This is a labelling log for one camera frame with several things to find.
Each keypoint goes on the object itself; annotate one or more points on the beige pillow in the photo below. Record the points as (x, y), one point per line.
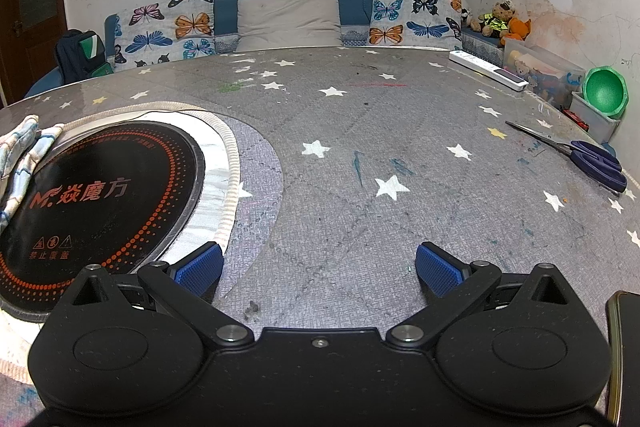
(287, 24)

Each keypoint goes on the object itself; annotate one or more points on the round black induction cooker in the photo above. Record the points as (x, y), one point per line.
(100, 187)

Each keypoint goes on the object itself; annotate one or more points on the grey plastic box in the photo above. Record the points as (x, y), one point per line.
(595, 122)

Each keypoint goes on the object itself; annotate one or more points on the white remote control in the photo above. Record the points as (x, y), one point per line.
(487, 68)

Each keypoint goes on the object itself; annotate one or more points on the butterfly print pillow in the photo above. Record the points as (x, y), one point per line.
(415, 22)
(165, 32)

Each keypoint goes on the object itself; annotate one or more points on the teddy bear plush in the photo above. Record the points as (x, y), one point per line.
(497, 22)

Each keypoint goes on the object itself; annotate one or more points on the grey star-patterned mattress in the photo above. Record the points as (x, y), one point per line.
(375, 132)

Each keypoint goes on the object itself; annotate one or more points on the clear plastic toy box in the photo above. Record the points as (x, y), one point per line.
(545, 72)

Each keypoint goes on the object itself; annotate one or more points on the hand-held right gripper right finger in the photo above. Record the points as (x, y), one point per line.
(440, 269)

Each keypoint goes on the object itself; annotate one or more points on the blue sofa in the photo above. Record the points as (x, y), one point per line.
(225, 14)

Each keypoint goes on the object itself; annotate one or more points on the dark backpack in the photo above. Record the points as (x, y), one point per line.
(80, 62)

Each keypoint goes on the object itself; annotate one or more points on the orange plush toy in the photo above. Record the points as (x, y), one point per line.
(517, 29)

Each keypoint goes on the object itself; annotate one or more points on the green bowl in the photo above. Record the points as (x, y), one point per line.
(602, 89)

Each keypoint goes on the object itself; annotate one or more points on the black white plush toy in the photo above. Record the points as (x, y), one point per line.
(467, 14)

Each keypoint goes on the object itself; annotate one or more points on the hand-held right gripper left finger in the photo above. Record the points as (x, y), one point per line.
(197, 269)

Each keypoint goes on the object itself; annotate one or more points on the dark smartphone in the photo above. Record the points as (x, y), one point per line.
(627, 347)

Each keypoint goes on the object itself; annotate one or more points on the blue white striped towel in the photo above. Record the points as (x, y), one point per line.
(25, 157)

